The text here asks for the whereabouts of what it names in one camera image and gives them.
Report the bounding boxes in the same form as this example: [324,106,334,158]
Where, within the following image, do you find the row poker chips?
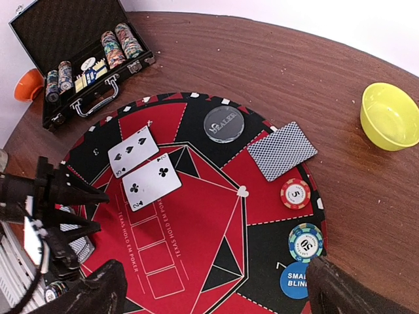
[58,61,73,93]
[101,23,145,69]
[45,69,59,103]

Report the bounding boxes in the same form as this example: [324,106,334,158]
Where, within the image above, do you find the bottom row poker chips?
[45,69,59,103]

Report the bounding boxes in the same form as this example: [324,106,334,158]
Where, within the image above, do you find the top row poker chips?
[101,23,145,69]

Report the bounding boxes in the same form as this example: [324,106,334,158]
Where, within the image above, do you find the aluminium front rail frame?
[1,222,37,307]

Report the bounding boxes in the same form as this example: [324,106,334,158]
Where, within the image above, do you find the white dealer button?
[81,57,96,71]

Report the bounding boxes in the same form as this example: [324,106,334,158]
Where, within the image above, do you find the black poker chip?
[44,281,69,303]

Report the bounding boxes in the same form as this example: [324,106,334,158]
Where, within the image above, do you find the blue texas holdem card box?
[75,60,108,93]

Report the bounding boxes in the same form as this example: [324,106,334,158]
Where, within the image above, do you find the red five poker chip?
[280,178,311,210]

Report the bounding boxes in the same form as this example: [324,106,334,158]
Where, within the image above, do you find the middle row poker chips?
[58,61,73,93]

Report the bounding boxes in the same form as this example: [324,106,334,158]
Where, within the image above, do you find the two of clubs card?
[122,153,182,212]

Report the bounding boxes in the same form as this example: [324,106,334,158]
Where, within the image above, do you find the grey playing card deck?
[60,224,95,264]

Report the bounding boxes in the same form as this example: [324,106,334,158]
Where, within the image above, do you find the three of spades card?
[108,126,159,179]

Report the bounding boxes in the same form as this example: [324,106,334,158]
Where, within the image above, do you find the orange plastic bowl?
[14,69,44,103]

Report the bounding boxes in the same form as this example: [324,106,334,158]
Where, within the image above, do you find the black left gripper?
[1,157,110,278]

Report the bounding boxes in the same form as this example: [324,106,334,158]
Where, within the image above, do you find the black poker chip case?
[10,1,155,131]

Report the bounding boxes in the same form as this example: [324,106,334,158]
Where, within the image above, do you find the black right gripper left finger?
[35,260,127,313]

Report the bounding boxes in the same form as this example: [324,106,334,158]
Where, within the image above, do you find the green plastic bowl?
[359,82,418,152]

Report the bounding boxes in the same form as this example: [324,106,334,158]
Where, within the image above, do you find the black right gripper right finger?
[307,256,413,313]

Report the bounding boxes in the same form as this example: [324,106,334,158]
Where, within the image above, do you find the blue small blind button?
[280,262,308,300]

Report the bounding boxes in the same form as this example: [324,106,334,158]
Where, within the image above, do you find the round red black poker mat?
[65,92,327,313]

